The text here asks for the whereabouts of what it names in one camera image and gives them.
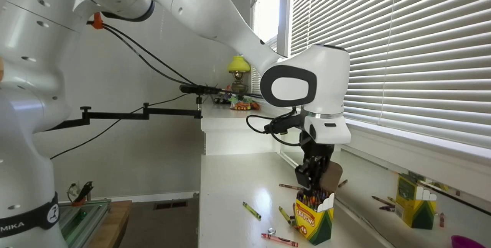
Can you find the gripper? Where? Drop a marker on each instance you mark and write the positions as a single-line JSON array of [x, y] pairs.
[[317, 149]]

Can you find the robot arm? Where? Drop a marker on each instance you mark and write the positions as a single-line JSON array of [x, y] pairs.
[[215, 14]]

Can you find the brown crayon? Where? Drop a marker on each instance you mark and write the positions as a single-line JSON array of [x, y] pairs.
[[290, 186]]

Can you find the green crayon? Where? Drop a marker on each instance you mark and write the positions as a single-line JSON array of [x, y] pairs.
[[251, 210], [284, 214]]

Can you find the yellow green crayon box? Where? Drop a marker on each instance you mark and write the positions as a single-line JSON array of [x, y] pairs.
[[316, 223]]

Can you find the red crayon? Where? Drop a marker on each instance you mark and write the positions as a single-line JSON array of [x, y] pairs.
[[279, 239]]

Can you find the row of crayons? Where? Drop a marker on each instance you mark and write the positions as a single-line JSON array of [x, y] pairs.
[[310, 199]]

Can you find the small silver sharpener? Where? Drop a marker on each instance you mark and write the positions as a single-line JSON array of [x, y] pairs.
[[271, 231]]

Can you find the orange toy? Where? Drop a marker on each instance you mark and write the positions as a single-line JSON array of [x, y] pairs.
[[245, 105]]

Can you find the yellow shade lamp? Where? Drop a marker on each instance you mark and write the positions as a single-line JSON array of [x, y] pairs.
[[238, 66]]

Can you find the floor vent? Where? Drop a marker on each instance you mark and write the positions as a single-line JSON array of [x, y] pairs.
[[170, 204]]

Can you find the white window blinds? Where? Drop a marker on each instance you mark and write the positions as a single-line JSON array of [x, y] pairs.
[[402, 41]]

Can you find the window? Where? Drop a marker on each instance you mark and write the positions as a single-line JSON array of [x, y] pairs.
[[265, 14]]

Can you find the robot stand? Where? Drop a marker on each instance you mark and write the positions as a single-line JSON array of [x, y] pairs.
[[103, 223]]

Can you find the black orange clamp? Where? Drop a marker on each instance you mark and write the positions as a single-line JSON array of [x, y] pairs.
[[82, 193]]

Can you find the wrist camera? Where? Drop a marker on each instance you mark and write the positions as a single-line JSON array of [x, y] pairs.
[[284, 124]]

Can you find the camera on mount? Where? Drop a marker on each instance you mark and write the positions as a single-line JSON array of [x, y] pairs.
[[172, 113]]

